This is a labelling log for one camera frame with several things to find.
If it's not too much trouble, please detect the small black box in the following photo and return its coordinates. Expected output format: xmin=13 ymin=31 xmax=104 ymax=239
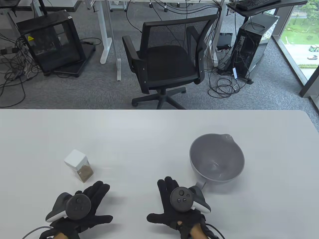
xmin=216 ymin=33 xmax=233 ymax=50

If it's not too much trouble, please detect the grey power strip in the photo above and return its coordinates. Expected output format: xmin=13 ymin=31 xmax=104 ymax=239
xmin=0 ymin=47 xmax=19 ymax=56

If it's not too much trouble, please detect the black curved desk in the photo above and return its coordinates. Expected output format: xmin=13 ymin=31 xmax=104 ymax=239
xmin=227 ymin=0 xmax=308 ymax=18

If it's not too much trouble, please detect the coil of black cables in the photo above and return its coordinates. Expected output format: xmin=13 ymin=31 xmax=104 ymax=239
xmin=208 ymin=67 xmax=249 ymax=98

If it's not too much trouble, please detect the black glove cable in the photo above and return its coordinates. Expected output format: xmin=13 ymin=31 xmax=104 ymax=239
xmin=206 ymin=224 xmax=226 ymax=239

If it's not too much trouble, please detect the black mesh office chair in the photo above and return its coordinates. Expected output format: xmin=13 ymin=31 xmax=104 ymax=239
xmin=122 ymin=14 xmax=219 ymax=110

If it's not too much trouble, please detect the person's left hand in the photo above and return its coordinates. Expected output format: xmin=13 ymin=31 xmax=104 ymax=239
xmin=39 ymin=181 xmax=113 ymax=239

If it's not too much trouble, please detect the grey white handheld controller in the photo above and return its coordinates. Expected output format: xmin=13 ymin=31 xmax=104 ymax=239
xmin=170 ymin=185 xmax=211 ymax=214
xmin=46 ymin=192 xmax=91 ymax=223

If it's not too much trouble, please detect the black keyboard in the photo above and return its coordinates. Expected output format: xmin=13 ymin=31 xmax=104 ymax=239
xmin=236 ymin=0 xmax=282 ymax=11

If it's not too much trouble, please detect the grey salad bowl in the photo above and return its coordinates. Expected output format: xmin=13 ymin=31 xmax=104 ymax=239
xmin=189 ymin=134 xmax=245 ymax=192

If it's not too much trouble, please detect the clear plastic jar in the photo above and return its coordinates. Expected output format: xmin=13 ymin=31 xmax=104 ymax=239
xmin=64 ymin=149 xmax=94 ymax=183

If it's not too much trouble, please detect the pile of golden raisins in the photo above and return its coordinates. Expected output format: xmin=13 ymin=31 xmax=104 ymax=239
xmin=77 ymin=165 xmax=94 ymax=183

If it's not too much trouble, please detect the dark window frame post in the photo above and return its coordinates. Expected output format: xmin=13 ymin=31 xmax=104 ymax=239
xmin=299 ymin=72 xmax=319 ymax=98

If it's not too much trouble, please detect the grey glove cable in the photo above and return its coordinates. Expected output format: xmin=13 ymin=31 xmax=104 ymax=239
xmin=21 ymin=226 xmax=53 ymax=239

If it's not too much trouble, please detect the black computer tower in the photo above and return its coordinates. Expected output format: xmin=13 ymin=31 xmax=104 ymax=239
xmin=217 ymin=12 xmax=279 ymax=84

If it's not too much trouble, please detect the white square jar lid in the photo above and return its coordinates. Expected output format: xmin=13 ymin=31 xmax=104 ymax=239
xmin=64 ymin=149 xmax=87 ymax=172

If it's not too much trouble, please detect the person's right hand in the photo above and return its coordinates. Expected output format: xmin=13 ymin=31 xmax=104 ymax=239
xmin=147 ymin=176 xmax=207 ymax=239

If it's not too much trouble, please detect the tangle of black floor cables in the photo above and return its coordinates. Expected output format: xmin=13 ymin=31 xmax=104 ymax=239
xmin=0 ymin=32 xmax=43 ymax=109

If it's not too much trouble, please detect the white desk leg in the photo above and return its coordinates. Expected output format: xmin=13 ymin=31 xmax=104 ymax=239
xmin=96 ymin=0 xmax=122 ymax=81
xmin=212 ymin=5 xmax=228 ymax=67

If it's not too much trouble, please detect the person's right forearm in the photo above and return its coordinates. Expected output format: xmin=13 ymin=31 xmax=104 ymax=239
xmin=189 ymin=223 xmax=203 ymax=239

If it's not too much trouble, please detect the black glass-door enclosure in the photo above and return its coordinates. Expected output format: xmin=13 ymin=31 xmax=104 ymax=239
xmin=16 ymin=10 xmax=96 ymax=77

